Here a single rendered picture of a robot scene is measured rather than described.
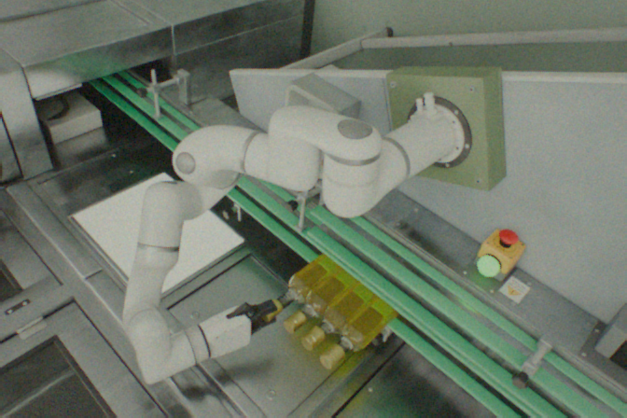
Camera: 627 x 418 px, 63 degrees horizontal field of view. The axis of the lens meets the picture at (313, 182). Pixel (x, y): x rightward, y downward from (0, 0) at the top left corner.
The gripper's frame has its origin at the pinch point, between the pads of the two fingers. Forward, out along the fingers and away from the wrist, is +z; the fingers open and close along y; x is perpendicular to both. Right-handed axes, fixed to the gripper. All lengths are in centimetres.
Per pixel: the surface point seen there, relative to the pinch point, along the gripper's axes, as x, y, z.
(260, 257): 24.7, -12.1, 11.3
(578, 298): -36, 16, 54
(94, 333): 24.4, -16.7, -34.5
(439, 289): -19.5, 12.8, 31.1
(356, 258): 0.2, 5.9, 24.2
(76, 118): 106, -7, -19
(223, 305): 14.9, -12.8, -4.3
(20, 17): 125, 22, -26
